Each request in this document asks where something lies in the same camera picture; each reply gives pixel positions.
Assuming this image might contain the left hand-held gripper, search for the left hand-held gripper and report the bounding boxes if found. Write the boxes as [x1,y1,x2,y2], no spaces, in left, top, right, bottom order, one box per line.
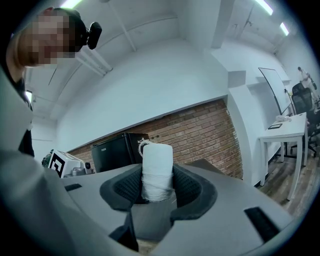
[41,149,95,179]

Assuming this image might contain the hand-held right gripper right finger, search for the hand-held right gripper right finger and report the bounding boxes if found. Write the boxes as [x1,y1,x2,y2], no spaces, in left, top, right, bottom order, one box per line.
[159,163,294,251]

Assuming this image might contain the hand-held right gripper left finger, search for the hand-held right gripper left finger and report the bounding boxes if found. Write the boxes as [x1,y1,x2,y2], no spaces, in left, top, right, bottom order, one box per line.
[62,163,144,252]

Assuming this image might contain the white thread roll small item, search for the white thread roll small item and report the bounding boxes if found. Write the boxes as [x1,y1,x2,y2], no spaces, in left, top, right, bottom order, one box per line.
[138,138,174,203]

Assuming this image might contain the black mini fridge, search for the black mini fridge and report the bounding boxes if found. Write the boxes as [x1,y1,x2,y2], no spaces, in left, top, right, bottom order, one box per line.
[90,131,150,174]

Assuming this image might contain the person's grey and black clothing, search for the person's grey and black clothing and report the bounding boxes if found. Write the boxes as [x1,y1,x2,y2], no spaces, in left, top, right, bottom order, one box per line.
[0,62,36,159]

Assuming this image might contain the white table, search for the white table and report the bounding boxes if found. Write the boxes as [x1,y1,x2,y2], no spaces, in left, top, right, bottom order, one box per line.
[257,111,309,201]

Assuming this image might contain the person's head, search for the person's head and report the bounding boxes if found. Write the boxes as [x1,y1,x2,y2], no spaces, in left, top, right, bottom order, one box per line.
[6,6,77,69]

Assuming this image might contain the black mesh office chair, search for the black mesh office chair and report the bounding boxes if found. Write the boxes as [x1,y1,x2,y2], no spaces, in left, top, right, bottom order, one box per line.
[291,82,315,116]

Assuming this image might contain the long ceiling light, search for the long ceiling light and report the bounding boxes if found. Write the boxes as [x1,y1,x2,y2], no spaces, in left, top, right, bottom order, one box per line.
[279,21,290,37]
[254,0,274,16]
[59,0,84,10]

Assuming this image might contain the white board with black frame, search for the white board with black frame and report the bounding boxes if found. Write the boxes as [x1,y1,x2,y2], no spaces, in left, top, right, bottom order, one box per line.
[257,66,294,115]

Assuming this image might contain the black head-mounted camera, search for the black head-mounted camera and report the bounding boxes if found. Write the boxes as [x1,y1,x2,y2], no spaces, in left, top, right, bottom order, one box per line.
[53,7,103,53]

